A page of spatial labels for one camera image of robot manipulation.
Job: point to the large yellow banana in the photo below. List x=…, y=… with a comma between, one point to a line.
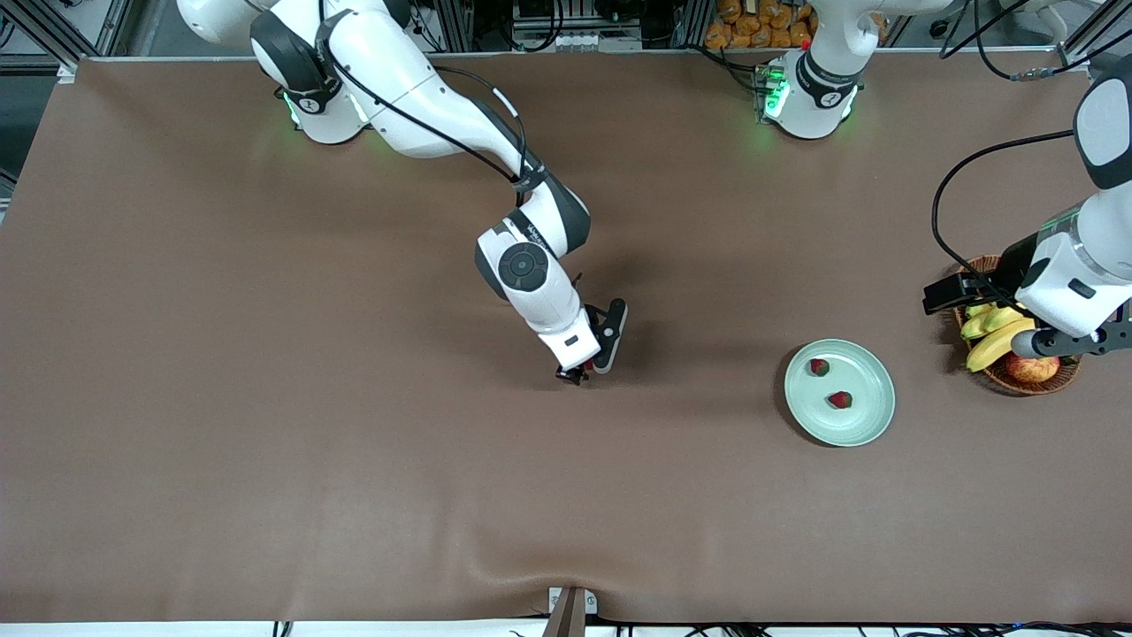
x=995, y=347

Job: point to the small green-tipped banana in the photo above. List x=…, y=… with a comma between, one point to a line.
x=974, y=327
x=978, y=309

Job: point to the aluminium frame strut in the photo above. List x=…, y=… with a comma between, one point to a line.
x=44, y=35
x=1083, y=40

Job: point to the white clamp plate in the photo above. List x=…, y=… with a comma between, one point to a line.
x=591, y=602

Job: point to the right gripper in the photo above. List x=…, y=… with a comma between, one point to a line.
x=573, y=375

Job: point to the pale green round plate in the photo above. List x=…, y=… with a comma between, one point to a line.
x=858, y=420

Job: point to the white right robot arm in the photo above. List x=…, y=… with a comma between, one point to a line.
x=398, y=88

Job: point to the long white power strip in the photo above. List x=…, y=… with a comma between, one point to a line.
x=575, y=41

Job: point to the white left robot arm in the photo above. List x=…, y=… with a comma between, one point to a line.
x=1105, y=221

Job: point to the bag of orange buns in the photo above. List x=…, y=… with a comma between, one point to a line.
x=752, y=22

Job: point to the brown wicker basket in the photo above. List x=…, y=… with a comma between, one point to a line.
x=1017, y=387

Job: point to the brown table mat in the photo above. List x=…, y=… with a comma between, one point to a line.
x=354, y=487

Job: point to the grey support post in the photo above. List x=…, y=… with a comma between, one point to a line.
x=566, y=619

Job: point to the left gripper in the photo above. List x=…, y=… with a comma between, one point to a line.
x=1013, y=265

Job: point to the aluminium frame post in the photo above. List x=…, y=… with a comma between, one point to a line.
x=453, y=25

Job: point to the red apple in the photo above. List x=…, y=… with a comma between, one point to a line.
x=1033, y=370

